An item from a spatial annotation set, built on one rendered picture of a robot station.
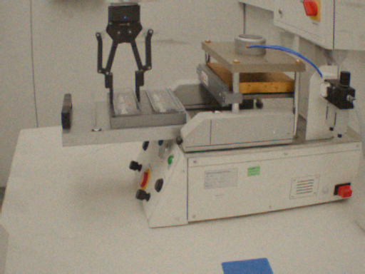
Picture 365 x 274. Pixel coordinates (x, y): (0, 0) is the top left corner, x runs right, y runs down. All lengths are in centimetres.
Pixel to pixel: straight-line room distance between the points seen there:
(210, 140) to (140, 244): 27
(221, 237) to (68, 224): 35
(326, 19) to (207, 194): 48
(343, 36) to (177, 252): 61
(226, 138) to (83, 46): 162
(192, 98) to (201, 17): 137
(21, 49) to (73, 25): 32
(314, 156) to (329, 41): 28
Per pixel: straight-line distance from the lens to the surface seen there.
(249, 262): 97
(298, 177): 111
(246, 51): 111
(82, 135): 102
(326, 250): 102
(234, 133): 101
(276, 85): 108
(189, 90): 125
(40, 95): 259
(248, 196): 108
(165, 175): 106
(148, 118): 103
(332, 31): 105
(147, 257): 98
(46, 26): 251
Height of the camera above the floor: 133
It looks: 22 degrees down
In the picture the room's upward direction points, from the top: straight up
